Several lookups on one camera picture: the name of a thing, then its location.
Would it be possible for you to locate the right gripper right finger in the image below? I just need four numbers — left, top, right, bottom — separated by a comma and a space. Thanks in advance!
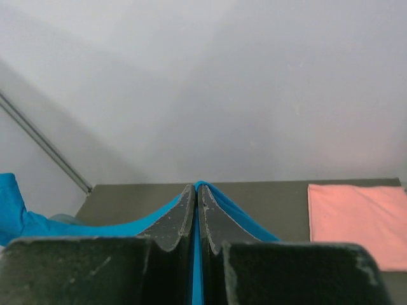
198, 185, 391, 304

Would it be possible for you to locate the left aluminium frame post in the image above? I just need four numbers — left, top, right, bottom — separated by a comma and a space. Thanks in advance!
1, 91, 93, 194

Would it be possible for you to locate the folded pink t shirt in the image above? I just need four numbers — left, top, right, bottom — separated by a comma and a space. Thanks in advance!
307, 184, 406, 272

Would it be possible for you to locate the blue t shirt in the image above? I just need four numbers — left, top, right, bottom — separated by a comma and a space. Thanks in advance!
0, 173, 280, 305

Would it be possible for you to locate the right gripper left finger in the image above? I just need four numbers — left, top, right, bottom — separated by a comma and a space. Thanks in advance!
1, 185, 195, 304

